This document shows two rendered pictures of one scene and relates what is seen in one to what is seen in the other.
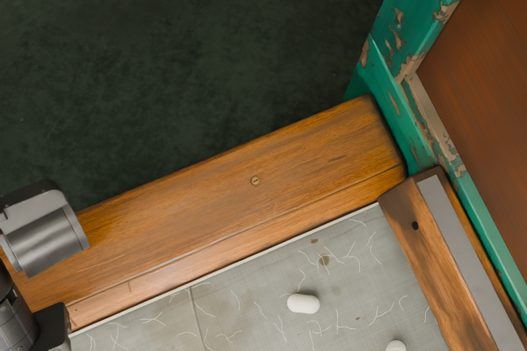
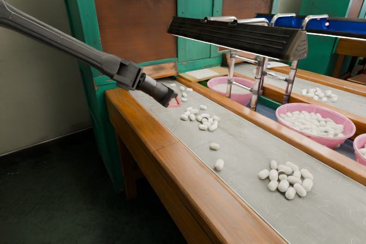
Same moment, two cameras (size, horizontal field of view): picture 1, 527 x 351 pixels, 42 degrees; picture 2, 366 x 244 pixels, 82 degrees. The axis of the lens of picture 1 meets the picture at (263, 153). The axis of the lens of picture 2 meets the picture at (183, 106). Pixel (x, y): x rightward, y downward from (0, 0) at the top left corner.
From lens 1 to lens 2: 0.97 m
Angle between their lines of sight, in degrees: 65
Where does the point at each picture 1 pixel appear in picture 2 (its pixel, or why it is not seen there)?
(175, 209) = (128, 107)
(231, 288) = (148, 104)
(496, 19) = (106, 29)
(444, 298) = (149, 73)
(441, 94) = not seen: hidden behind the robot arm
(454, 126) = not seen: hidden behind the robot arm
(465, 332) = (155, 71)
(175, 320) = (156, 110)
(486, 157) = (125, 54)
